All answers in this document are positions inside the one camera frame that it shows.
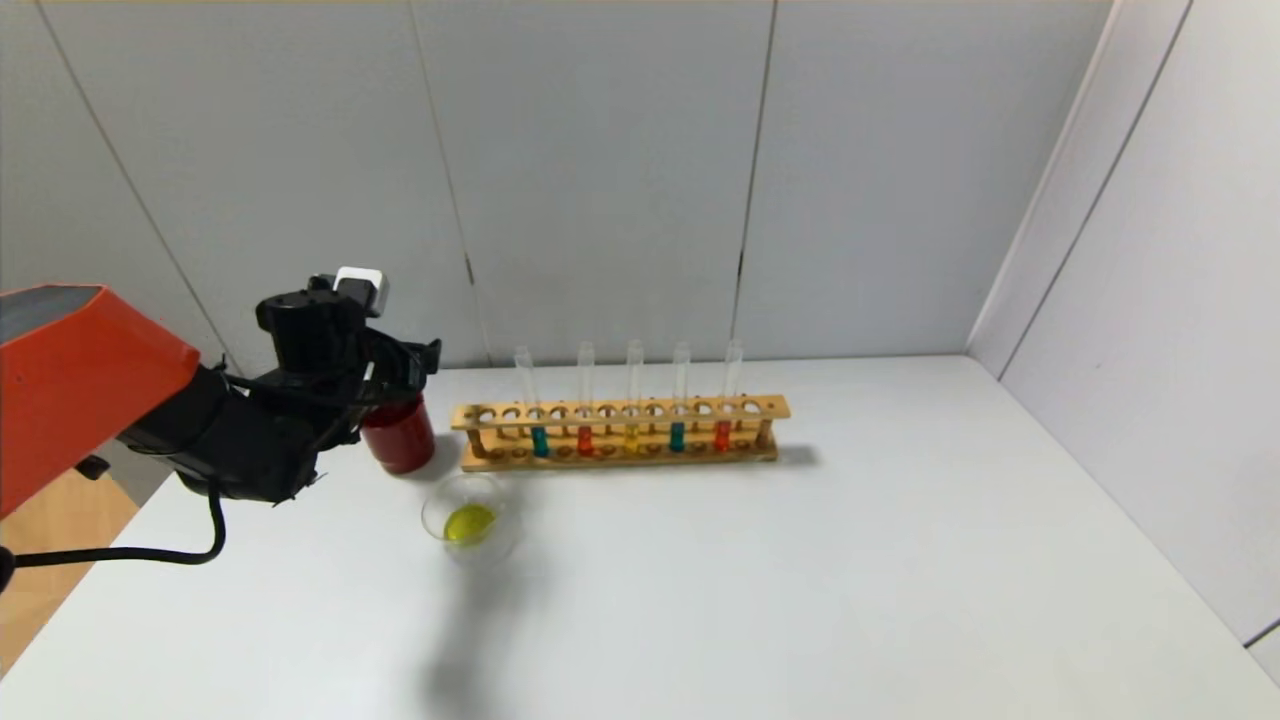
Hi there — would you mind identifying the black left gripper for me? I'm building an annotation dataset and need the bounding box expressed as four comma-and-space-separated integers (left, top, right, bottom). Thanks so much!
358, 327, 443, 405

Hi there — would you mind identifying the blue pigment glass test tube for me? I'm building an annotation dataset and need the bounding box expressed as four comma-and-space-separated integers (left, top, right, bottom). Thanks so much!
515, 346, 551, 459
669, 342, 690, 454

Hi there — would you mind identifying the red pigment glass test tube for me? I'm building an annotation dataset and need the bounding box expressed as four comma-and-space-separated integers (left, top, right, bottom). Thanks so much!
577, 341, 596, 458
712, 340, 743, 453

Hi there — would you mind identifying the wooden test tube rack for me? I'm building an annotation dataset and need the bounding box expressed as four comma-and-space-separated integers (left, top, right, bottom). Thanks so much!
451, 395, 791, 473

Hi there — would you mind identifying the yellow pigment glass test tube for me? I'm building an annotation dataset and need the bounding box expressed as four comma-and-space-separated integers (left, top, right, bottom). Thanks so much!
625, 340, 644, 456

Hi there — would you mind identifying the dark red cup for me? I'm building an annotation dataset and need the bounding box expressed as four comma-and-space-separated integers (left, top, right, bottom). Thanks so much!
362, 393, 437, 475

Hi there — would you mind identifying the clear glass petri dish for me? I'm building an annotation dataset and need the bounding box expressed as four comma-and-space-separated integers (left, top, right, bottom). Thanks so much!
421, 474, 526, 568

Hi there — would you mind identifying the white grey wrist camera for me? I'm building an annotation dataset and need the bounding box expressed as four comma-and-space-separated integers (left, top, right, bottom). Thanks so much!
333, 265, 391, 319

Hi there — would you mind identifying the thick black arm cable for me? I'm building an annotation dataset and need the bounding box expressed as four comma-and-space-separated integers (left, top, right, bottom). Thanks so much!
0, 488, 227, 591

